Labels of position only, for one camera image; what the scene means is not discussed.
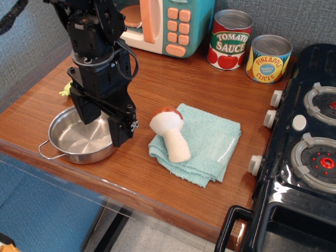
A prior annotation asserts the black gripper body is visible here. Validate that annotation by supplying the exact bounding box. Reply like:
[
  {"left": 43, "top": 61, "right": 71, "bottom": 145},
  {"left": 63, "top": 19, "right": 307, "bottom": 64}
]
[{"left": 68, "top": 49, "right": 138, "bottom": 132}]

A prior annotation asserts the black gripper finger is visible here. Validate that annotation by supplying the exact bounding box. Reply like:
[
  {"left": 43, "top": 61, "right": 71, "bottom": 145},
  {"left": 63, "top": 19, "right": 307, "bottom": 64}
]
[
  {"left": 108, "top": 116, "right": 134, "bottom": 148},
  {"left": 70, "top": 88, "right": 101, "bottom": 124}
]

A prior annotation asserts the green handled metal spoon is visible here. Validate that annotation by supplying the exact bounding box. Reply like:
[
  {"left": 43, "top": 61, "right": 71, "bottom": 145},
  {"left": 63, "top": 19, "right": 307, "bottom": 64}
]
[{"left": 59, "top": 81, "right": 72, "bottom": 97}]

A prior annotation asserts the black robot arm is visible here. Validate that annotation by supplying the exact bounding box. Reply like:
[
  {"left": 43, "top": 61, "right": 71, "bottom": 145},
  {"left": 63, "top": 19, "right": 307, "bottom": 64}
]
[{"left": 49, "top": 1, "right": 139, "bottom": 148}]

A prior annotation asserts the stainless steel pot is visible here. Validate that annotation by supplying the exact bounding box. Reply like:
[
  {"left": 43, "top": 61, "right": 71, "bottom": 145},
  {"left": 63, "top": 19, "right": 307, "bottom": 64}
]
[{"left": 38, "top": 106, "right": 116, "bottom": 164}]

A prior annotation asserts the plush mushroom toy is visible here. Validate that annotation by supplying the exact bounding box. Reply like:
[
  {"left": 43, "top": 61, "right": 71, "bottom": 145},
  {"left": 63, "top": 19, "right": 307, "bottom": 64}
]
[{"left": 149, "top": 106, "right": 191, "bottom": 163}]

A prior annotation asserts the teal folded cloth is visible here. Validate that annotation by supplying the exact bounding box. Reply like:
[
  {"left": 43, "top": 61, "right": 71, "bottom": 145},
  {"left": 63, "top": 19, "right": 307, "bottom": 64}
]
[{"left": 149, "top": 103, "right": 242, "bottom": 188}]

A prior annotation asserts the teal toy microwave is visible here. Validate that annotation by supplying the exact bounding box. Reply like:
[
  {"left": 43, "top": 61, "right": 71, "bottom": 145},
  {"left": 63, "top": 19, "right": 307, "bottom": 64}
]
[{"left": 114, "top": 0, "right": 215, "bottom": 58}]

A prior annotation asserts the tomato sauce can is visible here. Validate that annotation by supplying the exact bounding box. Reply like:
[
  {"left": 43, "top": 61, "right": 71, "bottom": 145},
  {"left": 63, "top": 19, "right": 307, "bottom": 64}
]
[{"left": 207, "top": 9, "right": 253, "bottom": 70}]

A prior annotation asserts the orange object at corner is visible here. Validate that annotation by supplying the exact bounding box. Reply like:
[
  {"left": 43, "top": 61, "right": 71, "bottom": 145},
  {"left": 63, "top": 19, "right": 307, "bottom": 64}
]
[{"left": 0, "top": 233, "right": 20, "bottom": 252}]

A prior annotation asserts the pineapple slices can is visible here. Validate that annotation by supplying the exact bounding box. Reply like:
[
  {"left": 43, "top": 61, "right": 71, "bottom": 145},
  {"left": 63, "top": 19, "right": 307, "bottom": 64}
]
[{"left": 246, "top": 35, "right": 293, "bottom": 83}]

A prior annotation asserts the black toy stove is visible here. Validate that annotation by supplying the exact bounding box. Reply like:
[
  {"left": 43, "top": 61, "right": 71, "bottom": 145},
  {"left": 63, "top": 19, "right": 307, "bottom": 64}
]
[{"left": 215, "top": 44, "right": 335, "bottom": 251}]

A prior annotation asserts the black braided cable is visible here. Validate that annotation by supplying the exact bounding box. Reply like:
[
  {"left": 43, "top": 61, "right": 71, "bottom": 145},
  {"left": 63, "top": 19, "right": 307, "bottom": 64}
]
[{"left": 0, "top": 0, "right": 29, "bottom": 36}]

